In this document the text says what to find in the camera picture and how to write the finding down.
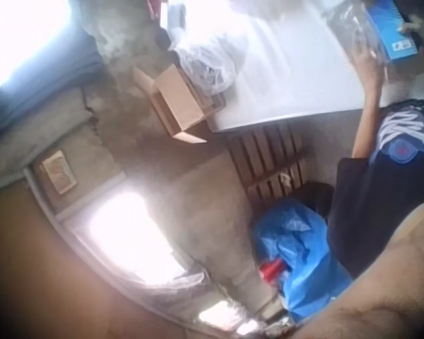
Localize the brown wooden pallet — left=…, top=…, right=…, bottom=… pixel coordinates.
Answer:
left=227, top=123, right=309, bottom=210

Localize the brown framed board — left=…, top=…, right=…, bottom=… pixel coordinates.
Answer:
left=40, top=149, right=79, bottom=196

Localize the clear plastic sheet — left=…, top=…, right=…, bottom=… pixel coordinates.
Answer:
left=137, top=263, right=215, bottom=307

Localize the open brown cardboard box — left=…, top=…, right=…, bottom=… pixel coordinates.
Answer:
left=131, top=64, right=228, bottom=145

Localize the clear plastic bag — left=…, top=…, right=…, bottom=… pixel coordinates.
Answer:
left=323, top=2, right=389, bottom=68
left=167, top=25, right=251, bottom=97

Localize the person's left hand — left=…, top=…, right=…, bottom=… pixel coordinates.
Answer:
left=349, top=45, right=389, bottom=90

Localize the blue cloth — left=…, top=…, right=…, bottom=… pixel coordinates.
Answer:
left=0, top=30, right=105, bottom=119

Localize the black bag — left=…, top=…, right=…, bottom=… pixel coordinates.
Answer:
left=295, top=179, right=337, bottom=222

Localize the crumpled clear plastic bag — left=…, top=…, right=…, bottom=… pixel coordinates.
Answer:
left=167, top=25, right=251, bottom=97

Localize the red plastic object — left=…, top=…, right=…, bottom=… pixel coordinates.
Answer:
left=259, top=256, right=288, bottom=287

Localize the blue plastic bag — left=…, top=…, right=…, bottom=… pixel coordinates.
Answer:
left=249, top=198, right=355, bottom=324

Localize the blue cardboard box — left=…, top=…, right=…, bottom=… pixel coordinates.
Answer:
left=363, top=0, right=420, bottom=67

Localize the person's right hand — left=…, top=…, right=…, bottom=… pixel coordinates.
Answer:
left=397, top=13, right=424, bottom=38

